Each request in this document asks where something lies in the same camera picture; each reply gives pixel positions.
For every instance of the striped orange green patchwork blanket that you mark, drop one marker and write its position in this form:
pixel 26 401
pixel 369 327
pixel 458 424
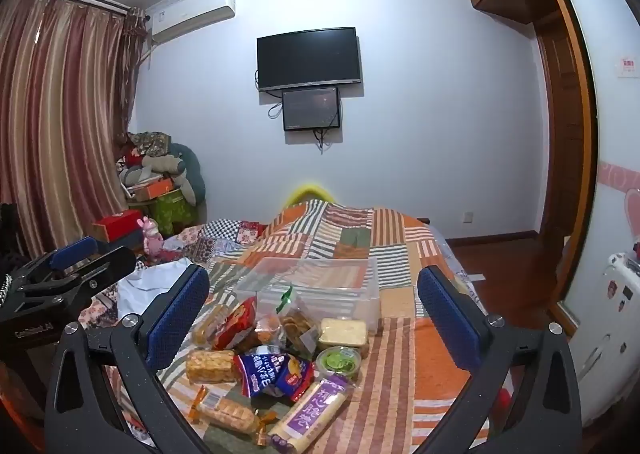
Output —
pixel 390 254

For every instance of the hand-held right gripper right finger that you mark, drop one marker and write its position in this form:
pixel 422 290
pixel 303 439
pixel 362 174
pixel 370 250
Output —
pixel 445 319

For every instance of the long purple snack packet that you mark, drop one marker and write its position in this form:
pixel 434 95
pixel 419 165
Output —
pixel 310 414

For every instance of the red snack bag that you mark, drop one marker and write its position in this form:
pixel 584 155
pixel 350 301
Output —
pixel 235 326

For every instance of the small white wardrobe label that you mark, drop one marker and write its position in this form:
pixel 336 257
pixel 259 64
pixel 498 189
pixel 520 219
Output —
pixel 625 67

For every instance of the grey plush pillow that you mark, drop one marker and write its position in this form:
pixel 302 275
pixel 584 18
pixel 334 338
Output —
pixel 165 165

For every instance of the black wall television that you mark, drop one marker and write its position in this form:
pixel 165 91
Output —
pixel 307 57

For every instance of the teal armchair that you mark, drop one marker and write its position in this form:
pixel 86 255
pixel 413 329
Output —
pixel 195 174

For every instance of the striped brown curtain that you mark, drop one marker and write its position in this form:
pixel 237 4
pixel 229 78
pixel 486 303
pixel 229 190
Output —
pixel 60 109

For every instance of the small black wall monitor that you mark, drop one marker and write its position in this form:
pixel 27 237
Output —
pixel 310 109

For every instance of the orange cardboard box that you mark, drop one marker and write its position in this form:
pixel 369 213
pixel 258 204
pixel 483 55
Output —
pixel 157 189

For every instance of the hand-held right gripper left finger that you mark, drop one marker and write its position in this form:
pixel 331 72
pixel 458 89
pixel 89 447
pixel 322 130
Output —
pixel 175 316

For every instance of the clear cookie bag green tag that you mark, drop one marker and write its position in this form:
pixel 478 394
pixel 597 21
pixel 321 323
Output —
pixel 295 326

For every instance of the white air conditioner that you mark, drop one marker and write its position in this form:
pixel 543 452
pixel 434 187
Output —
pixel 195 14

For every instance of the red box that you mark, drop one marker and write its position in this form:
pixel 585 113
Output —
pixel 117 224

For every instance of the checkered patchwork quilt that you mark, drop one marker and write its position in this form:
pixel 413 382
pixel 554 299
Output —
pixel 220 236

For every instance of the white cloth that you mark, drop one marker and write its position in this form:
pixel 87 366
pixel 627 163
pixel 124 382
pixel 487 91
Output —
pixel 145 281

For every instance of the golden cake bread pack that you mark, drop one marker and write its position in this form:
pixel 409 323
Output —
pixel 210 366

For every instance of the orange-ended biscuit packet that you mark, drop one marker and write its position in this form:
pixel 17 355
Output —
pixel 230 414

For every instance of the pink plush toy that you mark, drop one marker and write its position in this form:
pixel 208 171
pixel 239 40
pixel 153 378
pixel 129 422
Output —
pixel 151 236

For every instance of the clear plastic container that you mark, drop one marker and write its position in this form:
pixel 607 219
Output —
pixel 330 284

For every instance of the blue snack bag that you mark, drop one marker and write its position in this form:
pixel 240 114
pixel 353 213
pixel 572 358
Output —
pixel 270 374

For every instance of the brown wooden door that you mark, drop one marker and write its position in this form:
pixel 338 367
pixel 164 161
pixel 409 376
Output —
pixel 560 134

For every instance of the green gift bag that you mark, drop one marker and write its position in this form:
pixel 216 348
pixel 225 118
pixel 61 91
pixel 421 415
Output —
pixel 170 209

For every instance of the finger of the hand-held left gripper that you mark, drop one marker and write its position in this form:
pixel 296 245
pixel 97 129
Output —
pixel 75 250
pixel 112 266

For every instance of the white wall outlet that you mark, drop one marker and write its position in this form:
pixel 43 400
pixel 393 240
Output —
pixel 468 218

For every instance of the patterned brown cloth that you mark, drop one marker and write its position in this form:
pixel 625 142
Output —
pixel 150 142

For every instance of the white wardrobe with pink hearts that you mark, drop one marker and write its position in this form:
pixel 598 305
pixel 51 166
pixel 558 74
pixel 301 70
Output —
pixel 615 144

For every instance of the pale yellow cake box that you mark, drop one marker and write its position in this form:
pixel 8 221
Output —
pixel 342 331

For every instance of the gold-edged clear biscuit packet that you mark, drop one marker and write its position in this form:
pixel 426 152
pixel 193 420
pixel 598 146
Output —
pixel 210 324

